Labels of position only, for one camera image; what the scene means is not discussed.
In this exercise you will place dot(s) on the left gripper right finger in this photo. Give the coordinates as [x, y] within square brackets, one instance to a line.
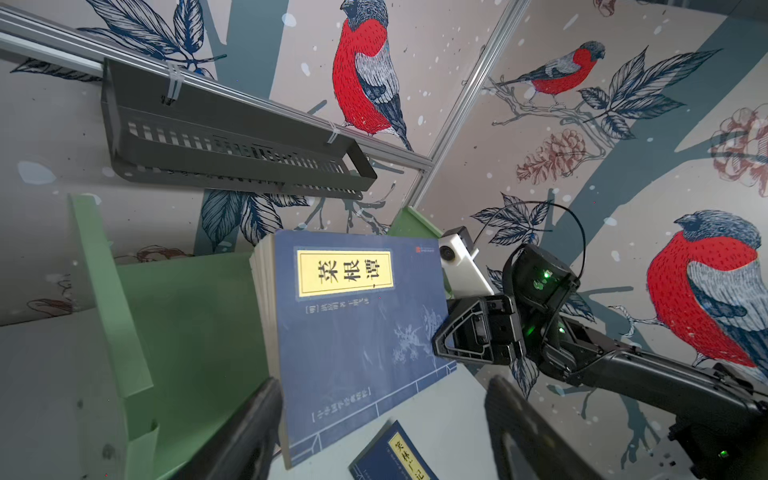
[514, 423]

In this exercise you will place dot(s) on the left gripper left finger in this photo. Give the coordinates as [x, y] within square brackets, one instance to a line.
[243, 447]

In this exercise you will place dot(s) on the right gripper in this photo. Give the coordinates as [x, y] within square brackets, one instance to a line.
[483, 330]

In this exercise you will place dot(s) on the blue book plain cover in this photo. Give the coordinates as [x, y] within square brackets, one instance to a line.
[391, 455]

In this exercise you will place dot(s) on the blue book yellow label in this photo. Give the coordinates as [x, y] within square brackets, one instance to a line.
[348, 322]

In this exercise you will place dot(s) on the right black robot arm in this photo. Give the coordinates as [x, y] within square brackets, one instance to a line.
[721, 421]

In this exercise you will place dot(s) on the green wooden two-tier shelf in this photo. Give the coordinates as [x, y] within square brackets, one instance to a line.
[184, 339]

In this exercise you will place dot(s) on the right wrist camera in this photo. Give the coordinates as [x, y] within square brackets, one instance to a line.
[457, 252]

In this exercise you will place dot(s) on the black hanging wire basket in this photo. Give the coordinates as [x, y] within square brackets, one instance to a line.
[171, 128]

